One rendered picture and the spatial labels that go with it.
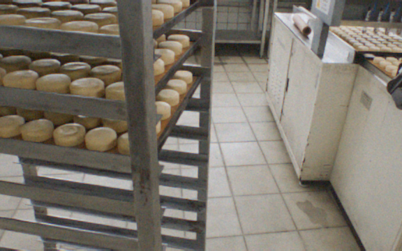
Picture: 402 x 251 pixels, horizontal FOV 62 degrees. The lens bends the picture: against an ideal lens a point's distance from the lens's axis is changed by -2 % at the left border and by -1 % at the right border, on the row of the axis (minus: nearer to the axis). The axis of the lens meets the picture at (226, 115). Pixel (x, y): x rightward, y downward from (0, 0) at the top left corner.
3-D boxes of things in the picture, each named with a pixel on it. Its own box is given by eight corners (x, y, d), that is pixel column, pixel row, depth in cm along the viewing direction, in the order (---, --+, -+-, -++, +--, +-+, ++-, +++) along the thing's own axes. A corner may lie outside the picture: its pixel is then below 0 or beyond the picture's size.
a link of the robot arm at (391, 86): (381, 89, 105) (396, 101, 103) (396, 72, 100) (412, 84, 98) (388, 84, 109) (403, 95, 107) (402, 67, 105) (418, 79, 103)
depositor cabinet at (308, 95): (263, 102, 321) (274, 12, 282) (336, 104, 327) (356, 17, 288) (296, 191, 208) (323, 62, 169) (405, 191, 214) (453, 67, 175)
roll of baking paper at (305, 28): (291, 21, 253) (292, 13, 250) (299, 22, 253) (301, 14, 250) (301, 35, 217) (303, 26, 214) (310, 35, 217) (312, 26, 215)
